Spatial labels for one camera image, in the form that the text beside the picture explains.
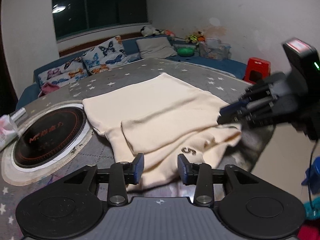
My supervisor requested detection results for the clear plastic storage box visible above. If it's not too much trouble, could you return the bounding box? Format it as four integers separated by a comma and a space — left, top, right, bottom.
199, 39, 232, 60

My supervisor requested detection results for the red plastic stool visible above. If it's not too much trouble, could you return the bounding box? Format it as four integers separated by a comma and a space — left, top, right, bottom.
243, 57, 272, 84

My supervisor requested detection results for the blue corner sofa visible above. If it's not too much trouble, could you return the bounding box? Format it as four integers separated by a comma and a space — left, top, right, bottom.
15, 35, 248, 110

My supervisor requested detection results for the white printed plastic bag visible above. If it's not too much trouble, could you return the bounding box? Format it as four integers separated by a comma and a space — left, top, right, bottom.
0, 115, 19, 152

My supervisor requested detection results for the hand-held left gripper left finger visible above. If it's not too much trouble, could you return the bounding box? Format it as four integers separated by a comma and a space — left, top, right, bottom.
64, 153, 145, 207

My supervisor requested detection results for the round black induction cooker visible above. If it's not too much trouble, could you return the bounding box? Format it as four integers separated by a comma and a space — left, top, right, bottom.
1, 101, 94, 187

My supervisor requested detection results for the blue plastic object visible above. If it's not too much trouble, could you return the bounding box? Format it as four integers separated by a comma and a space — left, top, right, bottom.
301, 156, 320, 187

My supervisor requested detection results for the black cable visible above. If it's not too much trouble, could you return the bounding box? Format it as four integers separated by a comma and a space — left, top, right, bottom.
308, 141, 317, 205

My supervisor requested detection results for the pink cloth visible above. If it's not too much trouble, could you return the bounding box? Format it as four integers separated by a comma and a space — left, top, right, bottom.
39, 82, 60, 98

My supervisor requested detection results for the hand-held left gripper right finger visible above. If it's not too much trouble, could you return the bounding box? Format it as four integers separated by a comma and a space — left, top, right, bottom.
177, 154, 260, 207

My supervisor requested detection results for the grey star print tablecloth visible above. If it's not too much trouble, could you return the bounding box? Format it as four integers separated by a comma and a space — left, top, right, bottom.
0, 57, 275, 240

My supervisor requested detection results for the green framed window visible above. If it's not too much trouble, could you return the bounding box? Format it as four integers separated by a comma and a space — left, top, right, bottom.
51, 0, 148, 42

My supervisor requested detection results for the cream sweatshirt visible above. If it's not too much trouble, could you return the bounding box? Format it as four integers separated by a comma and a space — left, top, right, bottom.
82, 72, 242, 189

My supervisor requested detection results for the green plastic bowl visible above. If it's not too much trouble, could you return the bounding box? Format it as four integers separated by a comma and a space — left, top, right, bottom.
177, 47, 195, 57

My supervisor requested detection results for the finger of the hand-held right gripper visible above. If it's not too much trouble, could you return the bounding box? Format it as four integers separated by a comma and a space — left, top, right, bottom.
219, 73, 285, 117
216, 105, 278, 130

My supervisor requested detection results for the plain grey pillow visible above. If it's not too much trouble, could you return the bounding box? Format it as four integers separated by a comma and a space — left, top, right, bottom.
136, 37, 178, 59

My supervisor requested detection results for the square butterfly print pillow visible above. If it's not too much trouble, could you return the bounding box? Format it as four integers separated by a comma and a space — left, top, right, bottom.
82, 36, 129, 74

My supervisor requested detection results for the teal cloth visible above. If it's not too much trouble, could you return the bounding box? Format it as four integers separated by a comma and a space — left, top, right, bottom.
303, 197, 320, 221

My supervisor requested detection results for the blue patterned sofa cover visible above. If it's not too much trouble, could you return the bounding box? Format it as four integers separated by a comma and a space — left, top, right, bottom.
172, 54, 248, 79

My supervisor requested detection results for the white plastic object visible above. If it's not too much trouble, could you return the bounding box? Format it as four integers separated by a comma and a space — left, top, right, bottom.
9, 107, 27, 120

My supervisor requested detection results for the panda plush toy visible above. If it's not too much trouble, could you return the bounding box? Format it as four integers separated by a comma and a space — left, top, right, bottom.
140, 26, 162, 37

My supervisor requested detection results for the wide butterfly print pillow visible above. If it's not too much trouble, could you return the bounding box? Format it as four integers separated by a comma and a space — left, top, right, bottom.
37, 60, 89, 90

